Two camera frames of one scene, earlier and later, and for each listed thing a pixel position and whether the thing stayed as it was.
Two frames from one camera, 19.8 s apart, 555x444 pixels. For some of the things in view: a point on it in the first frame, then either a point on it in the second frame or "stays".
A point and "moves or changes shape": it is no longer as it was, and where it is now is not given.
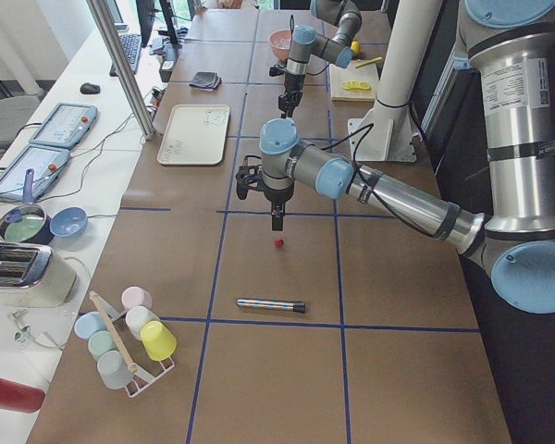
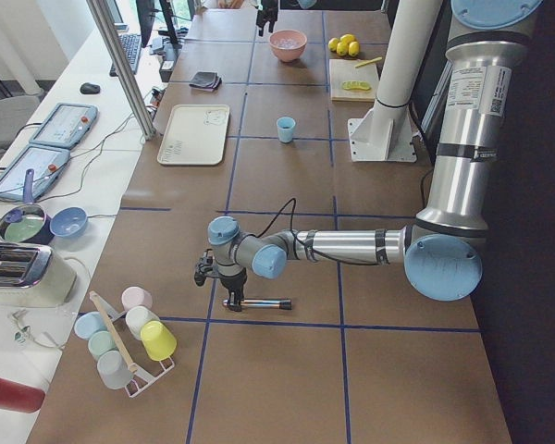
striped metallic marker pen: x=282 y=305 moves or changes shape
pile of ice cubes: x=281 y=43 stays
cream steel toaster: x=27 y=276 stays
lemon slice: x=356 y=85 stays
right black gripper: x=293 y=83 -> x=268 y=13
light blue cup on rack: x=90 y=324 stays
